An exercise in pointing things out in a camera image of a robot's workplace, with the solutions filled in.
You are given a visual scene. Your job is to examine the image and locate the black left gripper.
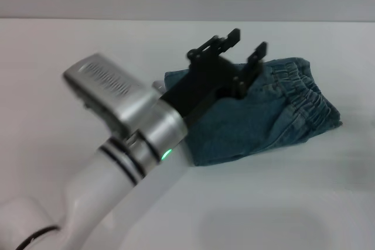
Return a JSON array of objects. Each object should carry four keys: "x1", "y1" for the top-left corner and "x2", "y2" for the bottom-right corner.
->
[{"x1": 159, "y1": 28, "x2": 268, "y2": 128}]

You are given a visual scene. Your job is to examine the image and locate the blue denim shorts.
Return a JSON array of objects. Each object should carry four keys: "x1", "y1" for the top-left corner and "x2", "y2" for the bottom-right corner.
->
[{"x1": 163, "y1": 57, "x2": 344, "y2": 167}]

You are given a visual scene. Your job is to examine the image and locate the silver black wrist camera box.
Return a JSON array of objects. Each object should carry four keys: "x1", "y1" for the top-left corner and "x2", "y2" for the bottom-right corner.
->
[{"x1": 63, "y1": 53, "x2": 161, "y2": 138}]

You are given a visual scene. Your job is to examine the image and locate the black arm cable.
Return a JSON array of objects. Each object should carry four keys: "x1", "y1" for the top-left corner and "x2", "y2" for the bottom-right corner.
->
[{"x1": 14, "y1": 225, "x2": 61, "y2": 250}]

